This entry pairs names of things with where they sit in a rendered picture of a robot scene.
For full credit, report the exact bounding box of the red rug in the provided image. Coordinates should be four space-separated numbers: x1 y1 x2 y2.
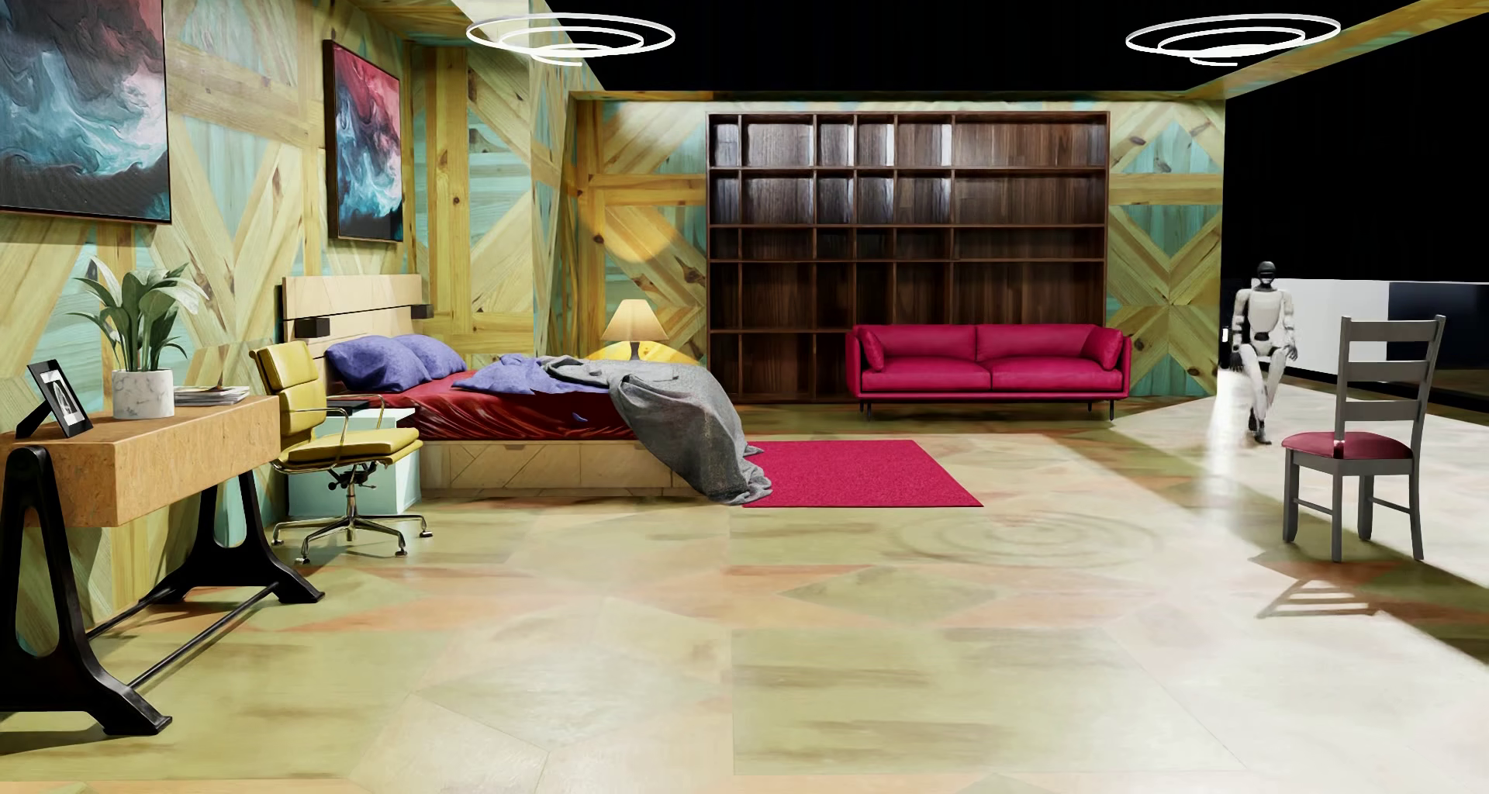
742 439 984 509

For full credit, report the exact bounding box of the grey blanket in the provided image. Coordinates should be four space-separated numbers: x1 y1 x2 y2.
542 355 774 506

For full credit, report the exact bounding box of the large abstract wall painting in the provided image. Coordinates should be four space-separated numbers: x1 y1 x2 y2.
0 0 174 224

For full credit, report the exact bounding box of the white ring ceiling light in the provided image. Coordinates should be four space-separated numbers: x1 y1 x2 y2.
1125 12 1342 68
466 13 677 67

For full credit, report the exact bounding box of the grey chair with red seat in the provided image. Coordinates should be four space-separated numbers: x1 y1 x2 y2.
1282 313 1447 564

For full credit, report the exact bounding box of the yellow round side table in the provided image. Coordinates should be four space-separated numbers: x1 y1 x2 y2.
585 341 700 366

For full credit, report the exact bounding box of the yellow office chair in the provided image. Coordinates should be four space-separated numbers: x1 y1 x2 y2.
251 340 434 565

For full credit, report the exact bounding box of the white humanoid robot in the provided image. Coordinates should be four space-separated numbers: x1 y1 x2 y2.
1229 261 1300 445

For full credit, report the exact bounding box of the small abstract wall painting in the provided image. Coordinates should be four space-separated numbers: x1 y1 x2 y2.
322 39 406 245

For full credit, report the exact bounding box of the red sofa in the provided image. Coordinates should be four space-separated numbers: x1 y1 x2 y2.
845 323 1133 423

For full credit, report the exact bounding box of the black picture frame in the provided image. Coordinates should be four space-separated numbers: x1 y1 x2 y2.
14 359 95 440

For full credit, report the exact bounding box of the wooden bed with red sheet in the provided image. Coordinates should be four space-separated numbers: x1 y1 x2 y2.
282 274 746 499

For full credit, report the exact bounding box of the purple pillow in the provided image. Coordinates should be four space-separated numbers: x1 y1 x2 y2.
396 333 470 380
451 354 604 396
324 336 432 394

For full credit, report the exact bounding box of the light blue nightstand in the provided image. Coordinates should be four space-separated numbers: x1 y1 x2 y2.
286 406 423 520

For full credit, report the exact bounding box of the wooden desk with black legs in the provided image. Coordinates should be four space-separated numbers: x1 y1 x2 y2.
0 394 326 738

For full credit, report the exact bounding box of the dark wooden bookshelf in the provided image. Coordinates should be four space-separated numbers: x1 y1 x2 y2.
706 110 1111 405

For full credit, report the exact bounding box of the table lamp with beige shade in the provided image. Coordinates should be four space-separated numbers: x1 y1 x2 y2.
601 299 670 361

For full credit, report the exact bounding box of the potted plant in white pot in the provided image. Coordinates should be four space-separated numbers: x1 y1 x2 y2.
72 257 211 421

